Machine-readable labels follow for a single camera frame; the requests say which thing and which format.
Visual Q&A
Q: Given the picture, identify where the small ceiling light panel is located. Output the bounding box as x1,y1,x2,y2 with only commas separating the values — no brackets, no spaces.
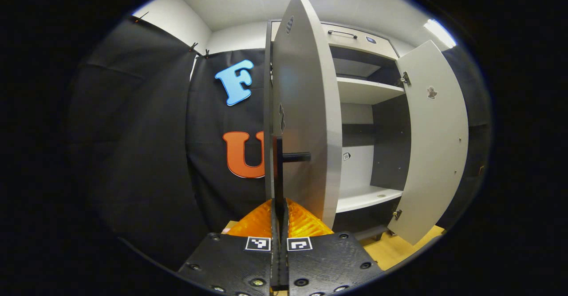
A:
424,19,458,49

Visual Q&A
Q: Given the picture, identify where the beige shoe cabinet door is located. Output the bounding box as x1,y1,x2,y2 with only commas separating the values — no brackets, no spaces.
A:
271,0,343,231
387,40,469,246

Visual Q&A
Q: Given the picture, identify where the black backdrop cloth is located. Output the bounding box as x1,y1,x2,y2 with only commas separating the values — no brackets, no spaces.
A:
67,16,493,270

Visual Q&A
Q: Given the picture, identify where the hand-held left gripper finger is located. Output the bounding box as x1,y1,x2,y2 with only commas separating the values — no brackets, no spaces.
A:
177,198,280,296
280,198,383,296

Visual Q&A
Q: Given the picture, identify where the beige double-door shoe cabinet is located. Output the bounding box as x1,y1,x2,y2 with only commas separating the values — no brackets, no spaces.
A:
264,20,411,243

